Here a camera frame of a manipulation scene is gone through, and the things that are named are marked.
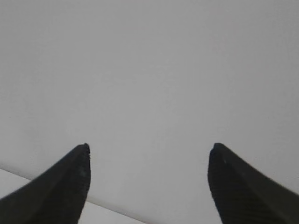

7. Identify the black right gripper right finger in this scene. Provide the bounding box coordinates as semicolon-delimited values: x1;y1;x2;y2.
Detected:
207;143;299;224

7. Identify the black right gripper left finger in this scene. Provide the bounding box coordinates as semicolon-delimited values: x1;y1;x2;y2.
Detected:
0;143;91;224

